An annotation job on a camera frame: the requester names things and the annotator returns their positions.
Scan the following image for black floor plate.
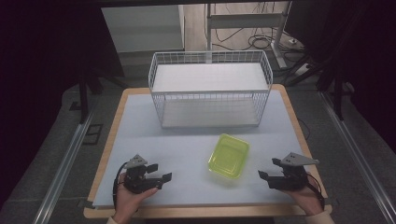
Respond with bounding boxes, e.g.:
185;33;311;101
81;123;104;146

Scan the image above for white power strip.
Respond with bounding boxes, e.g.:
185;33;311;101
293;63;313;77

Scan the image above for grey metal desk frame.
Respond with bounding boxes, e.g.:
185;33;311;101
205;0;293;70

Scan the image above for black floor cables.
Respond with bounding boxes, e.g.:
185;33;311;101
211;2;307;63

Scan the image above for person's left hand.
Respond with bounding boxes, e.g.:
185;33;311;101
112;172;160;224

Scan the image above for white wire basket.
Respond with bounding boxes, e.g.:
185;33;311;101
148;49;275;130

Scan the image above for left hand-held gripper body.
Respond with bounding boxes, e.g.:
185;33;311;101
123;154;163;195

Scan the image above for black stand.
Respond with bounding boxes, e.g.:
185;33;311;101
288;55;348;121
69;73;125;125

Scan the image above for person's right hand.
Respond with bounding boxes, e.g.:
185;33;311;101
281;173;325;217

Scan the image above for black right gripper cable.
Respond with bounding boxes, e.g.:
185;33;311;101
306;173;326;210

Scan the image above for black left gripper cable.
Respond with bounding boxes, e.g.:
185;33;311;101
112;161;129;210

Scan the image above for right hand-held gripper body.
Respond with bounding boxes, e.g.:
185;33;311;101
266;151;320;191

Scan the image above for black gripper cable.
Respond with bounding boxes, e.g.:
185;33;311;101
306;173;326;210
112;161;129;210

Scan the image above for pale blue table mat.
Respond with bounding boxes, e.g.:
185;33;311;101
92;89;308;209

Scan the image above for aluminium floor rail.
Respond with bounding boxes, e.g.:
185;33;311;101
32;112;95;224
319;91;396;224

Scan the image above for dark curtain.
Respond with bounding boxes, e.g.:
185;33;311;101
284;0;396;153
0;0;125;206

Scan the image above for green plastic tray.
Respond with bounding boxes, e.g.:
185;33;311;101
207;133;251;180

